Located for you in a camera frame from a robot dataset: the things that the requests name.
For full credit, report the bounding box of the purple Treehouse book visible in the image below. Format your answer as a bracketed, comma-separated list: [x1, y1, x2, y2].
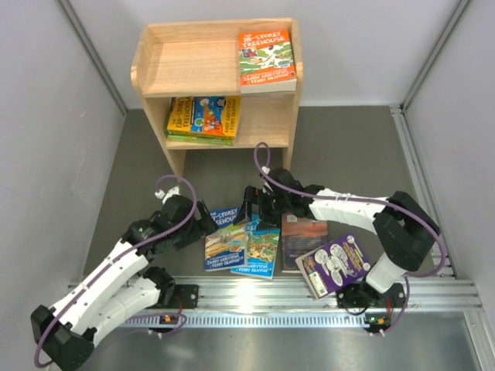
[295, 233, 371, 299]

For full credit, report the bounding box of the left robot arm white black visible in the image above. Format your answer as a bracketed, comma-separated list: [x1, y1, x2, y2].
[30, 194, 219, 370]

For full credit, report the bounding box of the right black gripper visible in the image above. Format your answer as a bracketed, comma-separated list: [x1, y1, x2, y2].
[234, 185, 291, 231]

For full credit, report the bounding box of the lime green 65-Storey Treehouse book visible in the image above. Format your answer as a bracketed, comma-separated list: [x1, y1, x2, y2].
[167, 134, 234, 146]

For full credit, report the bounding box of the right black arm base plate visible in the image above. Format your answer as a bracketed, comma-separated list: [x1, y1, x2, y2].
[336, 281, 406, 310]

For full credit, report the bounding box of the slotted grey cable duct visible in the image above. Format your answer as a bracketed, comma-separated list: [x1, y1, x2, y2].
[115, 311, 391, 329]

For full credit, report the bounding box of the wooden two-tier bookshelf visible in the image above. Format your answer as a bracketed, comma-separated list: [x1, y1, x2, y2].
[131, 18, 303, 175]

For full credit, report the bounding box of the blue 26-Storey Treehouse book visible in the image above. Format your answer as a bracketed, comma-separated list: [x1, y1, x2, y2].
[230, 214, 281, 280]

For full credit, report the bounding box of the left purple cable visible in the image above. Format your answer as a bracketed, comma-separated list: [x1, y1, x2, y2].
[33, 174, 198, 368]

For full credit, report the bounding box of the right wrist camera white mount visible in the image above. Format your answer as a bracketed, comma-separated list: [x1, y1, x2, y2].
[260, 166, 273, 194]

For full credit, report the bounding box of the purple cable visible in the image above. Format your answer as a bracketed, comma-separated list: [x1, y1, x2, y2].
[33, 174, 198, 368]
[253, 141, 446, 337]

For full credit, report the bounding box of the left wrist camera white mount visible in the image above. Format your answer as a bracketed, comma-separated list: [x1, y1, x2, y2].
[154, 185, 180, 204]

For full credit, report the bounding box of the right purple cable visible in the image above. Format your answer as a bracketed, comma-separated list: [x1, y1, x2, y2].
[253, 141, 446, 337]

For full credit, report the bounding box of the aluminium mounting rail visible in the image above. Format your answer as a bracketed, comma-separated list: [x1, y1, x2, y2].
[176, 275, 483, 314]

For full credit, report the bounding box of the yellow 130-Storey Treehouse book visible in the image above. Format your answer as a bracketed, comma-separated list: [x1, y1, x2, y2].
[166, 96, 241, 141]

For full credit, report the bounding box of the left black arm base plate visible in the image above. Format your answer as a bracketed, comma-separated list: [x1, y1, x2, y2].
[161, 284, 199, 309]

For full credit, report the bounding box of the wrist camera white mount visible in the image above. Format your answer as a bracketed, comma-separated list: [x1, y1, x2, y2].
[154, 185, 180, 204]
[260, 166, 273, 194]

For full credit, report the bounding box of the dark sunset cover book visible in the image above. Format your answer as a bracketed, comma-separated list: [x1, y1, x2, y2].
[281, 213, 328, 274]

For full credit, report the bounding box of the blue 91-Storey Treehouse book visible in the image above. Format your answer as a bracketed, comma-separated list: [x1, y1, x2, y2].
[203, 207, 248, 272]

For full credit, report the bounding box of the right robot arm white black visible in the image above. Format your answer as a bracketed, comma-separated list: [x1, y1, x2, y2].
[234, 168, 445, 307]

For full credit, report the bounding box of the orange 78-Storey Treehouse book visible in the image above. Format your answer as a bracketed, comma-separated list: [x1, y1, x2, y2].
[239, 29, 297, 94]

